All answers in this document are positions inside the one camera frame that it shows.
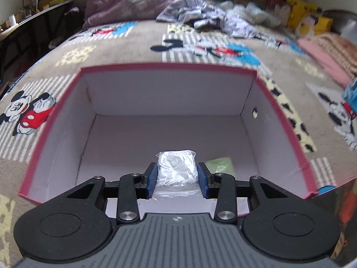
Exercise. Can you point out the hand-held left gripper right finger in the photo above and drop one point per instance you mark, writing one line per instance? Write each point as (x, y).
(203, 179)

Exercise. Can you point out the crumpled light patterned cloth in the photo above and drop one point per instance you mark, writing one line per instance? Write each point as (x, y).
(212, 16)

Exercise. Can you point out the light green packet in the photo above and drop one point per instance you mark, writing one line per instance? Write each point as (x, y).
(221, 165)

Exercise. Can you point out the beige knitted blanket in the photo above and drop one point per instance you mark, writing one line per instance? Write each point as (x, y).
(339, 50)

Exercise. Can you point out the clear plastic tissue packet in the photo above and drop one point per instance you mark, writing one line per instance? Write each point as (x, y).
(176, 173)

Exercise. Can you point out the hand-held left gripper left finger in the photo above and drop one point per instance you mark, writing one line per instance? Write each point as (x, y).
(152, 179)

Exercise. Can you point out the pink folded cloth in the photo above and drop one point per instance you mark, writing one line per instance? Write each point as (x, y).
(325, 58)

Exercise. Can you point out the dark desk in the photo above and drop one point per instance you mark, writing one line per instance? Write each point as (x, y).
(25, 33)

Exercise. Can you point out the yellow cartoon bag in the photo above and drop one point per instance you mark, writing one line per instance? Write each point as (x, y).
(305, 16)

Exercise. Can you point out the cartoon printed blanket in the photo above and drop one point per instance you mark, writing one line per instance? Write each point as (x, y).
(178, 61)

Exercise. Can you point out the red cardboard box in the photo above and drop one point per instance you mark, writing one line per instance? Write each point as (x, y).
(167, 134)

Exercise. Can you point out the blue patterned packet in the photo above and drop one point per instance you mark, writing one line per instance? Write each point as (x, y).
(352, 90)

